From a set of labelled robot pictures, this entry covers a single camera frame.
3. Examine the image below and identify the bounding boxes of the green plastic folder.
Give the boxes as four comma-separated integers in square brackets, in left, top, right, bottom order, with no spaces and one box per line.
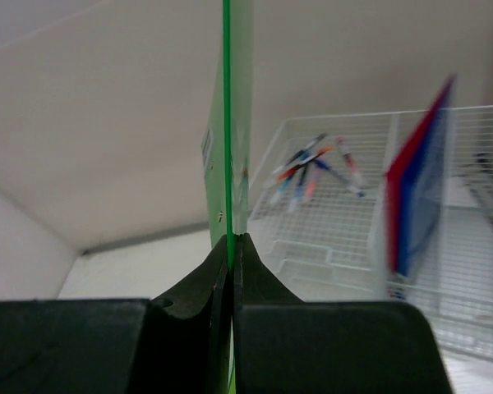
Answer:
[201,1,254,393]

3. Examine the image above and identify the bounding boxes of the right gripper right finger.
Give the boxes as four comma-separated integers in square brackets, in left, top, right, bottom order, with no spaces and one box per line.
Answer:
[233,234,452,393]

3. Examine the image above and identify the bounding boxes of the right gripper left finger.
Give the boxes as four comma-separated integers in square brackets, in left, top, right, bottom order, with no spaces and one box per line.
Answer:
[0,239,230,393]

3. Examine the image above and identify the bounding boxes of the dark blue clip pen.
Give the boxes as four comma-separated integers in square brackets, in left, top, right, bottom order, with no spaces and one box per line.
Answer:
[313,158,365,198]

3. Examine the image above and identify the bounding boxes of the red plastic folder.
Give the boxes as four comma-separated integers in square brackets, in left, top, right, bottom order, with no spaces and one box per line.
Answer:
[384,73,457,274]

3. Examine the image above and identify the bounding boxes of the pink highlighter pen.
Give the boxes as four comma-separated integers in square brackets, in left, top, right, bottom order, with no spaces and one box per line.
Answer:
[303,167,321,203]

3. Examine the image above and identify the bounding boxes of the dark red gel pen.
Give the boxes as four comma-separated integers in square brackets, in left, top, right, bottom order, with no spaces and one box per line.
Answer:
[336,136,365,188]

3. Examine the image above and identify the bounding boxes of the orange red gel pen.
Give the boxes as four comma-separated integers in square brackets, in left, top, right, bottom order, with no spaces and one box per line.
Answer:
[263,146,333,188]

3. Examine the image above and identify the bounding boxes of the white wire mesh organizer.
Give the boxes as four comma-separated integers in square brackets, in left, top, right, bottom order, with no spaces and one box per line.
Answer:
[249,105,493,362]

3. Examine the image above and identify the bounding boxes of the blue plastic folder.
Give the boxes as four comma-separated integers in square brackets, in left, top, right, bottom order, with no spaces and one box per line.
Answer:
[394,81,457,284]

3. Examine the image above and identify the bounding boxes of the blue cap gel pen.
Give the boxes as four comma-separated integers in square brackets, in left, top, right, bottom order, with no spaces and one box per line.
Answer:
[288,164,308,213]

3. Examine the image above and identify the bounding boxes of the teal cap gel pen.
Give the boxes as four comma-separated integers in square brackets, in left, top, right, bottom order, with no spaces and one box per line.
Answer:
[272,133,327,175]

